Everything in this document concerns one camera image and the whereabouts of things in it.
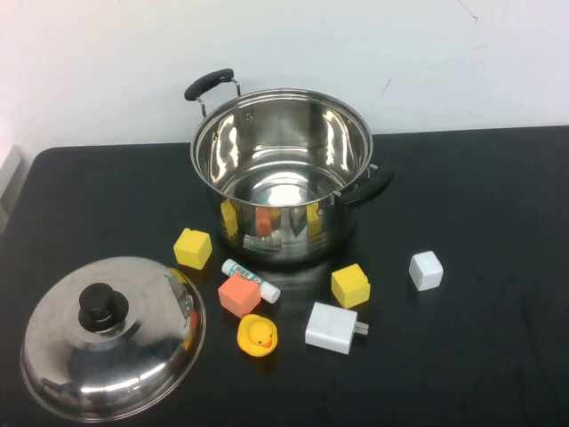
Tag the stainless steel lid black knob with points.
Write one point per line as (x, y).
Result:
(133, 347)

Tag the white glue stick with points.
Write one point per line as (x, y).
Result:
(232, 267)

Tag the orange foam cube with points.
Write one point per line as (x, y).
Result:
(239, 295)

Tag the yellow foam cube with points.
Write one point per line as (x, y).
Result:
(192, 249)
(351, 287)

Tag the white plug charger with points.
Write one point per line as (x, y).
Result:
(329, 327)

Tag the yellow rubber duck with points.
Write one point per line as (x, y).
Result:
(258, 335)

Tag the white foam cube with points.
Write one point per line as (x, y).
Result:
(426, 270)

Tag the grey metal rail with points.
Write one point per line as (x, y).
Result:
(9, 178)

